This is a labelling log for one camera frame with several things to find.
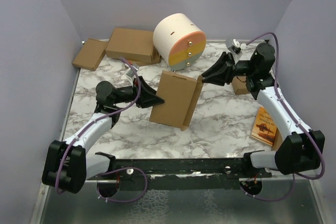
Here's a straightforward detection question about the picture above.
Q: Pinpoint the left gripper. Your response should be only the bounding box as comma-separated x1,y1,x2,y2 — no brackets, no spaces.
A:
113,76,165,108

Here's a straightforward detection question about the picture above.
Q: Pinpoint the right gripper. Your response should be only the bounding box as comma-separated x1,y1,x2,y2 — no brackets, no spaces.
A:
201,52,257,86

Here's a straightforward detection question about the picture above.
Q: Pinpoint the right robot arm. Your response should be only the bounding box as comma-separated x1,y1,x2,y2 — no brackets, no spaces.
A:
202,42,325,177

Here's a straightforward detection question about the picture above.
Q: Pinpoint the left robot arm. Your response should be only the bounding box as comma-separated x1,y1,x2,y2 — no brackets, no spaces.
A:
42,77,164,194

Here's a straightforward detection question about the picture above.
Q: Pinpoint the small folded cardboard box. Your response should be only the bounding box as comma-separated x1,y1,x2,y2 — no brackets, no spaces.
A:
232,76,249,95

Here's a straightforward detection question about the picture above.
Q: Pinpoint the cardboard box under large box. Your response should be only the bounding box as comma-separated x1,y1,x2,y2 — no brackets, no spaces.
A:
130,54,161,67

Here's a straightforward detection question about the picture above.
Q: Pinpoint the large folded cardboard box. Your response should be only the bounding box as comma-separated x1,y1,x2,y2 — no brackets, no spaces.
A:
106,27,155,63

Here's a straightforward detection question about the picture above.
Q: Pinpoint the cardboard box under book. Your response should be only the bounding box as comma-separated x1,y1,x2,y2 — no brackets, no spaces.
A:
271,129,283,151

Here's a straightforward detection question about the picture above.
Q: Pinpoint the round cream drawer cabinet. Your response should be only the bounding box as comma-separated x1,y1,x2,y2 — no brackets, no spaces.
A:
153,13,206,71

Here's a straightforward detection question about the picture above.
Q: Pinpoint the orange paperback book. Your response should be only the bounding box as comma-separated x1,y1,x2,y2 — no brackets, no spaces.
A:
250,106,278,146

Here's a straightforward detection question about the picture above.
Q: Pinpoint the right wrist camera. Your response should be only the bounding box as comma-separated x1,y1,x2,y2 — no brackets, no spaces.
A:
225,38,247,57

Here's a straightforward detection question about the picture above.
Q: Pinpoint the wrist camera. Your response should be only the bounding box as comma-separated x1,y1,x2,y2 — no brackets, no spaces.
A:
125,63,140,80
225,38,247,57

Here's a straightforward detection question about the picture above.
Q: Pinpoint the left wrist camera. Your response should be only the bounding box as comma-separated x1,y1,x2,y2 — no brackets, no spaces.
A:
125,63,140,80

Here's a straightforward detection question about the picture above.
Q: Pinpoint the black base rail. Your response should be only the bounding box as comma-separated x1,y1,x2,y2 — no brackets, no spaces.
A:
89,158,271,190

